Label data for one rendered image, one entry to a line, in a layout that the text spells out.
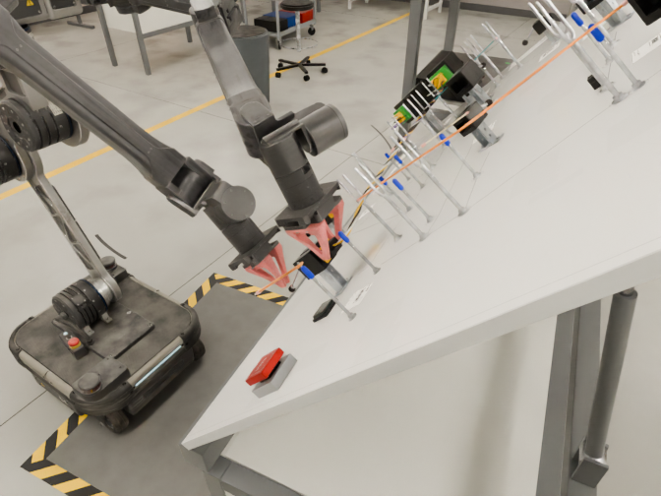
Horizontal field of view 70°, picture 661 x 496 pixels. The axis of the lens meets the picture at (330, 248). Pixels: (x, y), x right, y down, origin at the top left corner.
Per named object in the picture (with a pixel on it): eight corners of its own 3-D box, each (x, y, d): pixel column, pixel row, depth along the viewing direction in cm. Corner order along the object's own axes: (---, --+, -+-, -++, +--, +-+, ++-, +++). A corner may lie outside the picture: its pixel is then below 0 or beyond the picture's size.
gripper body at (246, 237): (283, 231, 88) (259, 200, 86) (252, 265, 81) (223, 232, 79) (265, 241, 92) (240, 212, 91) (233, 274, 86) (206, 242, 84)
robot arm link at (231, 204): (192, 160, 84) (164, 199, 81) (207, 144, 74) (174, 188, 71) (247, 200, 88) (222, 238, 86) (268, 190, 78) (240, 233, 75)
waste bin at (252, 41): (222, 113, 420) (211, 38, 381) (225, 94, 455) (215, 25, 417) (274, 110, 424) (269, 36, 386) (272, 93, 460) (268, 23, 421)
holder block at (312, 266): (320, 265, 84) (304, 249, 83) (337, 253, 80) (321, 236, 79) (308, 280, 81) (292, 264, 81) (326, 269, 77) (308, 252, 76)
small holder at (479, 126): (517, 115, 81) (491, 84, 80) (495, 145, 77) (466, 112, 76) (498, 127, 85) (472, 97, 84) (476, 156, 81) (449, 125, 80)
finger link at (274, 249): (304, 271, 88) (273, 232, 86) (283, 296, 84) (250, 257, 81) (283, 279, 93) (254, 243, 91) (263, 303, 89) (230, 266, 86)
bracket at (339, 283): (345, 280, 84) (326, 261, 83) (353, 277, 82) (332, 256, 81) (332, 298, 81) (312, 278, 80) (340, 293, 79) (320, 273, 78)
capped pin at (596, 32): (630, 89, 52) (582, 28, 50) (645, 80, 51) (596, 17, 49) (631, 93, 51) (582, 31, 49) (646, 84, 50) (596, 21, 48)
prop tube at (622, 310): (577, 469, 65) (607, 298, 48) (578, 453, 67) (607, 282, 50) (604, 477, 63) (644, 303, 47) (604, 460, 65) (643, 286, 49)
